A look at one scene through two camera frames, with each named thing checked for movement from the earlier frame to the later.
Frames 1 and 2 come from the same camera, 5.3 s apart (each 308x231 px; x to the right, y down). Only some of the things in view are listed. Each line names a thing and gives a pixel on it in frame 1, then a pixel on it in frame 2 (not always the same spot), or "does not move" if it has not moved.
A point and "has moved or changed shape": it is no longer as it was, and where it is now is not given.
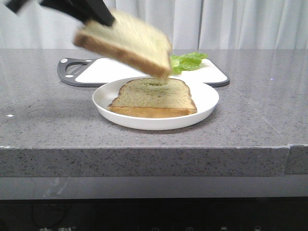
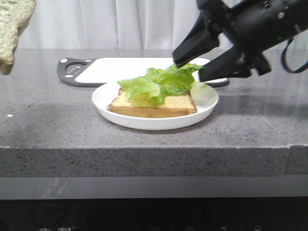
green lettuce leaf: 187,61 has moved or changed shape
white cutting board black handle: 96,72 does not move
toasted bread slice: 130,41 -> 15,15
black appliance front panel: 276,213 does not move
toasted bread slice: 151,98 does not move
